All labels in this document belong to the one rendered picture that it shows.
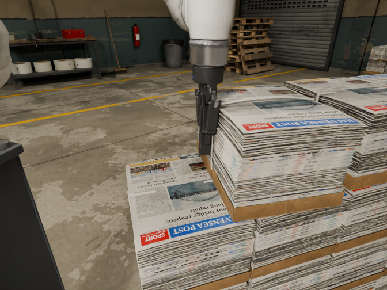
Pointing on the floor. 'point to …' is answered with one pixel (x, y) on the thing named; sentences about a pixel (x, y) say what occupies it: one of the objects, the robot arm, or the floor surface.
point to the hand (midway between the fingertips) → (205, 142)
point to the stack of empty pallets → (242, 23)
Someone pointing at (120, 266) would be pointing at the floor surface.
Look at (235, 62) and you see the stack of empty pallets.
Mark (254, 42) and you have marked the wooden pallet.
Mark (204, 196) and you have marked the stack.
